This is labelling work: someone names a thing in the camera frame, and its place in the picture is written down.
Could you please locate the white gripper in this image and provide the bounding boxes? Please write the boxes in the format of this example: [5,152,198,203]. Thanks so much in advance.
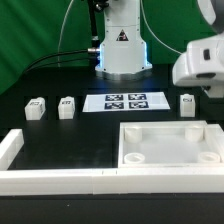
[202,80,224,98]

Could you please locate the white square tabletop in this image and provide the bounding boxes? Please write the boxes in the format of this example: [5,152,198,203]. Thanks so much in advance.
[118,121,224,168]

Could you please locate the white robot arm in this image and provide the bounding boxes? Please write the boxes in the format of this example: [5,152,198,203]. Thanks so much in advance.
[94,0,224,98]

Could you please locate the AprilTag marker sheet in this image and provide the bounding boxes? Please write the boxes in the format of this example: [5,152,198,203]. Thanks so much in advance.
[83,92,170,112]

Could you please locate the white U-shaped obstacle fence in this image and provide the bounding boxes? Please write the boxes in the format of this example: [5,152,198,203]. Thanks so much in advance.
[0,129,224,196]

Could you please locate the green backdrop curtain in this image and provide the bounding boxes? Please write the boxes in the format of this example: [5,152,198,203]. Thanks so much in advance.
[0,0,215,94]

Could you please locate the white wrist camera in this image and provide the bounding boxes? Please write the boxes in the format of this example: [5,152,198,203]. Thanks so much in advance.
[172,33,224,87]

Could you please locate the grey cable right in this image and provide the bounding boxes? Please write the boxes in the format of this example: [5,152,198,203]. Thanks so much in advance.
[139,0,184,56]

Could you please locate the grey cable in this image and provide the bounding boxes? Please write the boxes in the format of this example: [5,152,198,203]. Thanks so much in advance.
[57,0,76,68]
[139,0,184,56]

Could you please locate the black cable lower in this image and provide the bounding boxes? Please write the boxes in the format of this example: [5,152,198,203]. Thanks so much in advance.
[31,56,101,70]

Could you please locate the black cable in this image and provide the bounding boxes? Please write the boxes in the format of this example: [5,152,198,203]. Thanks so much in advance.
[31,56,101,70]
[23,47,102,73]

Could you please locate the grey cable left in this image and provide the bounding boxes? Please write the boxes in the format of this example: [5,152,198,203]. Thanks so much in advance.
[57,0,76,68]

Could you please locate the black cable upper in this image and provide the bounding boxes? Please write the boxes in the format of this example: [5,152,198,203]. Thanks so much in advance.
[23,47,102,73]

